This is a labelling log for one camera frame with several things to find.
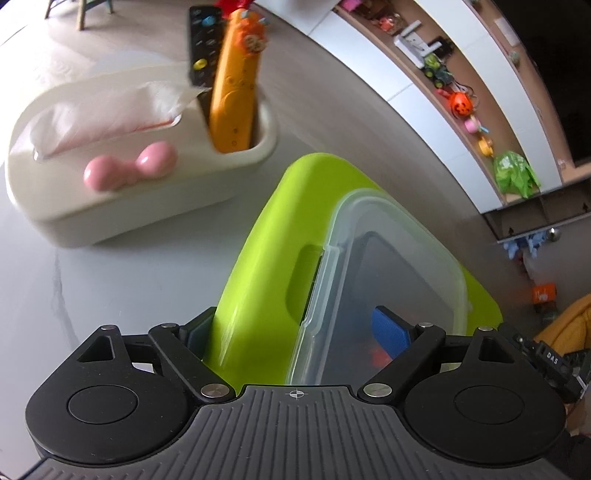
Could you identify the red toy figure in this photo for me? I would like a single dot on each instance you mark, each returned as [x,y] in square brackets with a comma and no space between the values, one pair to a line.
[379,356]

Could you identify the red vase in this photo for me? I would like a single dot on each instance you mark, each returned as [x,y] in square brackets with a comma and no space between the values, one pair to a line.
[233,3]

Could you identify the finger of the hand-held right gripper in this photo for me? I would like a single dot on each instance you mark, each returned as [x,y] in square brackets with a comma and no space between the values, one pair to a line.
[551,362]

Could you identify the black remote control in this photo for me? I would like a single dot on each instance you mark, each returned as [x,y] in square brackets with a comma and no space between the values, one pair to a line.
[203,41]

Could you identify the green plastic bag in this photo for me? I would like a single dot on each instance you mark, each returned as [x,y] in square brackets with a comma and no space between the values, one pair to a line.
[515,173]

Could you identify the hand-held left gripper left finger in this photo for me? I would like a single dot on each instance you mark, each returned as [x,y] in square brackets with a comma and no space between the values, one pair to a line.
[198,332]

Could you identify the orange cartoon remote control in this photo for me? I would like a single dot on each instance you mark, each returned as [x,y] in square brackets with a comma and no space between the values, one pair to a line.
[231,106]

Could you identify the orange pumpkin toy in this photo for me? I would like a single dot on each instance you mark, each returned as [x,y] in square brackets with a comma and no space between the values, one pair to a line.
[461,104]

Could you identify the yellow toy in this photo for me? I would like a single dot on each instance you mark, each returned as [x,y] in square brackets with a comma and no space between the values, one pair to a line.
[486,146]

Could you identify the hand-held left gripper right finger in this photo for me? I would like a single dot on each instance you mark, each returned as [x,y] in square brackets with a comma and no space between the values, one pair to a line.
[390,330]

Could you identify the white tissue box organizer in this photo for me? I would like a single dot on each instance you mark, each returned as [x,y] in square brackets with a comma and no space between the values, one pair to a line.
[138,207]

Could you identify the black television screen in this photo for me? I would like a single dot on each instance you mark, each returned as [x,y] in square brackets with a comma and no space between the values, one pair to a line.
[563,55]

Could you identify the blue toy figure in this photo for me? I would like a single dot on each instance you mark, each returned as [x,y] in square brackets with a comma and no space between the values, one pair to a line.
[531,242]

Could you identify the lime green bin lid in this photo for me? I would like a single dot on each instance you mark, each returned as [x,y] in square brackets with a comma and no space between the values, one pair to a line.
[268,258]

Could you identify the pink toy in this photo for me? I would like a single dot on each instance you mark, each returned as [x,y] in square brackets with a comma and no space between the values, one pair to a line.
[474,125]

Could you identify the green toy truck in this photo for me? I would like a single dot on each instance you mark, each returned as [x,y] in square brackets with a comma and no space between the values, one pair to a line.
[437,69]

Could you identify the yellow cloth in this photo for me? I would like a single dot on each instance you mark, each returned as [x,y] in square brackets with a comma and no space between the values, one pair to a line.
[572,323]

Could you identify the small orange box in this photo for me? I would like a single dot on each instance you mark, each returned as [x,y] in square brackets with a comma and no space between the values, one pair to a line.
[544,294]

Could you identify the white cabinet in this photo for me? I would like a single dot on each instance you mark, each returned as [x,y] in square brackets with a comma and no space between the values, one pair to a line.
[508,83]

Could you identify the small side table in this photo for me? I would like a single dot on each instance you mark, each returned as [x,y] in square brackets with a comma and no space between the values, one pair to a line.
[83,14]

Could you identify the white tissue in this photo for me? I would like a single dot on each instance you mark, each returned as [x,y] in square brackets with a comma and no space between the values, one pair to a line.
[92,120]

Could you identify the clear plastic lid flap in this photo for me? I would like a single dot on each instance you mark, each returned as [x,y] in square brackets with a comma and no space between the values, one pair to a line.
[369,258]

